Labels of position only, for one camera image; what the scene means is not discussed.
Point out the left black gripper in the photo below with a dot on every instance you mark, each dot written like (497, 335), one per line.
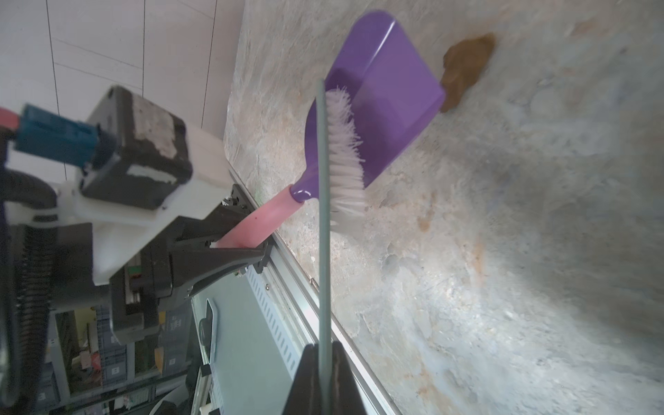
(178, 264)

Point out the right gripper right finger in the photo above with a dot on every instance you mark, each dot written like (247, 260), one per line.
(345, 395)

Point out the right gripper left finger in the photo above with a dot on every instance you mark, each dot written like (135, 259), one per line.
(303, 398)

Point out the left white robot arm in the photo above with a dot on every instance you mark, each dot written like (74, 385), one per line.
(43, 261)

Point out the purple square shovel front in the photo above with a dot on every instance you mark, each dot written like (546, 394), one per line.
(380, 96)

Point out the brown soil clump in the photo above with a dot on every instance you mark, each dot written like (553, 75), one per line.
(464, 63)

